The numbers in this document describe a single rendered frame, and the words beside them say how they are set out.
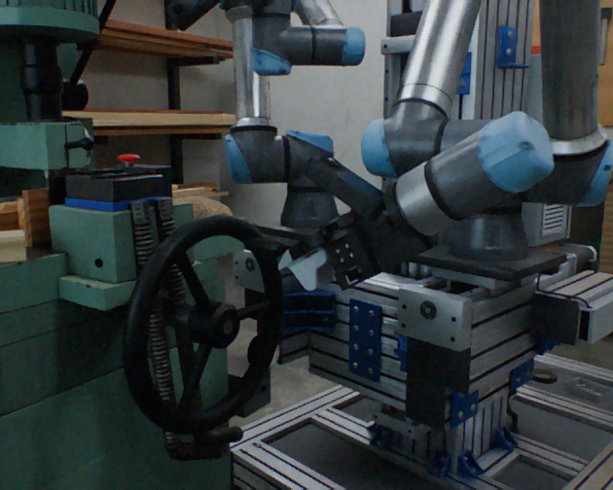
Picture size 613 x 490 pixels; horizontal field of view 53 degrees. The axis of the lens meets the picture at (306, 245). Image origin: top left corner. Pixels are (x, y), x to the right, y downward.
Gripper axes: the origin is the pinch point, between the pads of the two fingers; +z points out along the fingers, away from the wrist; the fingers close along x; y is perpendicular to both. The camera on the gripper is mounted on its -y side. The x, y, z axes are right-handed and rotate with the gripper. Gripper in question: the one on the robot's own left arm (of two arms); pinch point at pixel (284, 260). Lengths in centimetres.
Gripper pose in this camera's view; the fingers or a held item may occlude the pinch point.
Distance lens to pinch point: 81.4
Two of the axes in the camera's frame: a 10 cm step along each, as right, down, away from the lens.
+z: -7.0, 4.0, 5.8
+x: 5.7, -1.8, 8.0
